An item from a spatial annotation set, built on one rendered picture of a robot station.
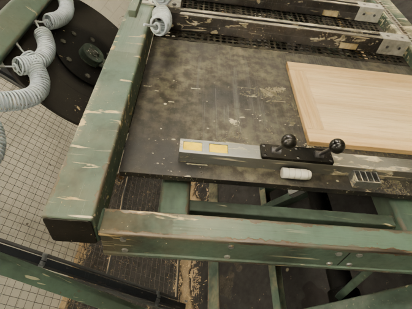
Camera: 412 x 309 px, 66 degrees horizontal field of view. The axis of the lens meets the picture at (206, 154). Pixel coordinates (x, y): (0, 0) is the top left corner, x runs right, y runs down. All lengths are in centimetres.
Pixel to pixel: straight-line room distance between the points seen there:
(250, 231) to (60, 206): 39
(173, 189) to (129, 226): 20
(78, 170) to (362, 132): 84
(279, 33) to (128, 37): 65
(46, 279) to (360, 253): 86
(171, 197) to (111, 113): 26
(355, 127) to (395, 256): 45
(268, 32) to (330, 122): 54
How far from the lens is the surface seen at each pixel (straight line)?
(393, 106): 132
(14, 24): 144
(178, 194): 84
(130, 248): 76
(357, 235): 81
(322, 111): 114
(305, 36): 150
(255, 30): 145
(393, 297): 133
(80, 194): 70
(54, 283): 112
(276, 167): 89
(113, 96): 91
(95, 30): 182
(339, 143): 81
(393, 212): 104
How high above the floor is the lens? 203
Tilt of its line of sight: 32 degrees down
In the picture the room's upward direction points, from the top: 55 degrees counter-clockwise
